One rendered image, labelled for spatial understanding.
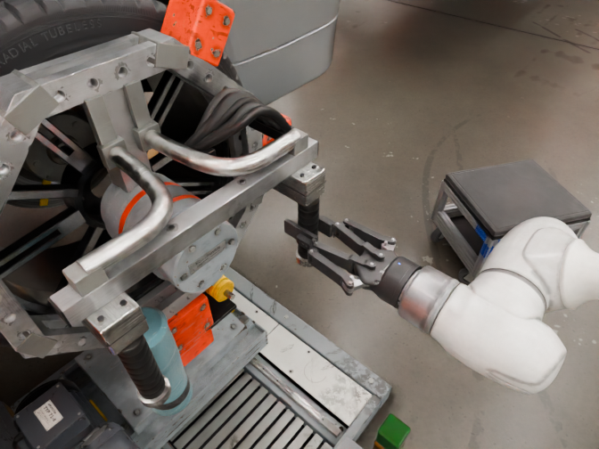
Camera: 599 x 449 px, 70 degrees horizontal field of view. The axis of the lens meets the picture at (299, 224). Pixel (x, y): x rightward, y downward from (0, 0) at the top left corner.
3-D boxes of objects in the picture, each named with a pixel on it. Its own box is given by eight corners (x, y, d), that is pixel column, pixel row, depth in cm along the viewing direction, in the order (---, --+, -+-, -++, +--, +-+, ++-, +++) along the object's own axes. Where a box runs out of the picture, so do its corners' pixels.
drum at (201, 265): (171, 209, 85) (155, 151, 75) (246, 263, 75) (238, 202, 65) (108, 249, 78) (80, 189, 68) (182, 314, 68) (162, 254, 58)
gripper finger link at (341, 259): (374, 277, 69) (371, 283, 68) (313, 252, 73) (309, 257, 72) (377, 261, 66) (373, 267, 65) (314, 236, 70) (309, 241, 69)
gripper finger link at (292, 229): (317, 248, 73) (315, 250, 73) (286, 230, 76) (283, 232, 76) (318, 236, 71) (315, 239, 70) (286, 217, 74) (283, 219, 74)
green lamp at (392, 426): (387, 420, 71) (390, 411, 69) (407, 436, 69) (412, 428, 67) (373, 439, 69) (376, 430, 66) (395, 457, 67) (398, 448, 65)
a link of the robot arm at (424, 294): (451, 307, 68) (418, 288, 71) (466, 270, 62) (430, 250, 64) (422, 346, 63) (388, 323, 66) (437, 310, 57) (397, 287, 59)
